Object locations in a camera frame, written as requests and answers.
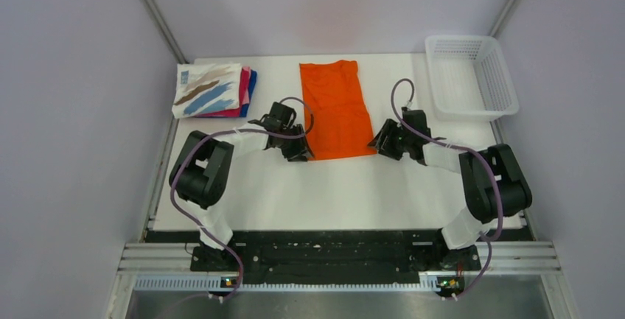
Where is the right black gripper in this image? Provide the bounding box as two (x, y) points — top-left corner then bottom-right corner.
(368, 119), (413, 160)

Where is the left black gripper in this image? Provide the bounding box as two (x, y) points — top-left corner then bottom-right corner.
(279, 123), (314, 162)

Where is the orange t shirt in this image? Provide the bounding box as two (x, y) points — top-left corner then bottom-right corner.
(299, 60), (376, 161)

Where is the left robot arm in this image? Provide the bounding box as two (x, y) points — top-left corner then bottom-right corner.
(169, 99), (315, 270)

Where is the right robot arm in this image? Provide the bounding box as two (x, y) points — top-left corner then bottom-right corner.
(368, 108), (532, 270)

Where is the pink folded shirt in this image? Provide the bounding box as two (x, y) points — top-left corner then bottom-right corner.
(195, 66), (252, 119)

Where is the blue folded shirt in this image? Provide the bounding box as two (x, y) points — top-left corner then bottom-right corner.
(240, 70), (257, 118)

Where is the white plastic basket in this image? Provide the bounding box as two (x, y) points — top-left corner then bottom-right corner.
(425, 35), (520, 122)

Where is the right corner metal strip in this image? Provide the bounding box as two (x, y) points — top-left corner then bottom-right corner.
(488, 0), (542, 38)

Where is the corner metal strip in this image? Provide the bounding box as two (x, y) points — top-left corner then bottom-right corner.
(140, 0), (188, 64)
(488, 0), (542, 38)

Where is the left corner metal strip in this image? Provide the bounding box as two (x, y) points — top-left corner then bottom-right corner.
(140, 0), (188, 64)

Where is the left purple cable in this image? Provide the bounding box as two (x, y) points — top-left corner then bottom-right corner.
(168, 97), (316, 304)

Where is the purple cable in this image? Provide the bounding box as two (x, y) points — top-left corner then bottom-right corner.
(390, 78), (506, 303)
(168, 97), (316, 304)

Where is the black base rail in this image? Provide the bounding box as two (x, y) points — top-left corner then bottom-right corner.
(145, 228), (531, 286)

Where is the white slotted cable duct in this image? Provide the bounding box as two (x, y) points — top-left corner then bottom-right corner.
(133, 276), (466, 293)

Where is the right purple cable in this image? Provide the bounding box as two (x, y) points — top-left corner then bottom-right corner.
(390, 78), (506, 303)

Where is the aluminium frame rail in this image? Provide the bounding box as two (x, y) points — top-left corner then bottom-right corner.
(106, 233), (577, 318)

